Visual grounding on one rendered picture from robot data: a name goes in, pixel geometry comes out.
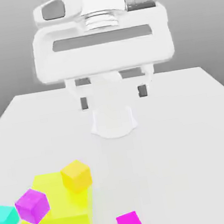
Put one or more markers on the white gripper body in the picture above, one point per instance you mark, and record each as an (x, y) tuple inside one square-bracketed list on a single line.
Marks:
[(105, 56)]

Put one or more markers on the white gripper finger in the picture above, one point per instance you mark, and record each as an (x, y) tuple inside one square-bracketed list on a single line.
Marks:
[(76, 95), (147, 82)]

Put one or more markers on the small orange cube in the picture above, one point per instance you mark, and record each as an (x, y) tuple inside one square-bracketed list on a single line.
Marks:
[(76, 176)]

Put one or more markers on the small purple cube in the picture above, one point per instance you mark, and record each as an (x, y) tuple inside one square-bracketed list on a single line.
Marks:
[(32, 207)]

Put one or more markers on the small cyan cube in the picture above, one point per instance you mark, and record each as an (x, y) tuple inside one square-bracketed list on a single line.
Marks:
[(6, 219)]

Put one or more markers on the large yellow box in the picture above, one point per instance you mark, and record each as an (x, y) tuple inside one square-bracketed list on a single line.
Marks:
[(58, 210)]

